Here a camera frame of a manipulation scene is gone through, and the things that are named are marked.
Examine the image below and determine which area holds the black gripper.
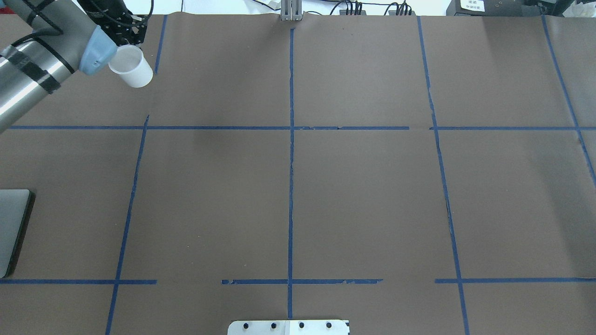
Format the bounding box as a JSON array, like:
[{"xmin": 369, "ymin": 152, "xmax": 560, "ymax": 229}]
[{"xmin": 77, "ymin": 0, "xmax": 133, "ymax": 42}]

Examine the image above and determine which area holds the white cup with handle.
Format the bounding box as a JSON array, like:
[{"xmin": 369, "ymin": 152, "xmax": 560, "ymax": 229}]
[{"xmin": 108, "ymin": 45, "xmax": 153, "ymax": 88}]

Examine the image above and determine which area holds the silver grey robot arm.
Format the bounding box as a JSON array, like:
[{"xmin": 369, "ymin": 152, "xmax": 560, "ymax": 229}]
[{"xmin": 0, "ymin": 0, "xmax": 117, "ymax": 132}]

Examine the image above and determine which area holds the silver closed laptop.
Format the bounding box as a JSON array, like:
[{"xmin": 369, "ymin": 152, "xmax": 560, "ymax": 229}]
[{"xmin": 0, "ymin": 189, "xmax": 35, "ymax": 279}]

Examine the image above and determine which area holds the black computer box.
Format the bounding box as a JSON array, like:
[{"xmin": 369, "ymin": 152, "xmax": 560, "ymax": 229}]
[{"xmin": 446, "ymin": 0, "xmax": 550, "ymax": 17}]

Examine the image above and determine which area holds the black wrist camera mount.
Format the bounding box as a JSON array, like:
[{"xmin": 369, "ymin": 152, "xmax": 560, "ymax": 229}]
[{"xmin": 113, "ymin": 13, "xmax": 151, "ymax": 46}]

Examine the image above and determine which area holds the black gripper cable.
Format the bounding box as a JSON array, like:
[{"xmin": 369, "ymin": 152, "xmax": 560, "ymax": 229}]
[{"xmin": 9, "ymin": 0, "xmax": 154, "ymax": 47}]

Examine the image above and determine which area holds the aluminium frame post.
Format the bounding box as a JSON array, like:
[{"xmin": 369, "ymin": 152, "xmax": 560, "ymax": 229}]
[{"xmin": 279, "ymin": 0, "xmax": 304, "ymax": 21}]

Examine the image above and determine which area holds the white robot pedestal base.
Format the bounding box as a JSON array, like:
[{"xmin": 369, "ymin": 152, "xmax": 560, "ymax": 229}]
[{"xmin": 227, "ymin": 319, "xmax": 351, "ymax": 335}]

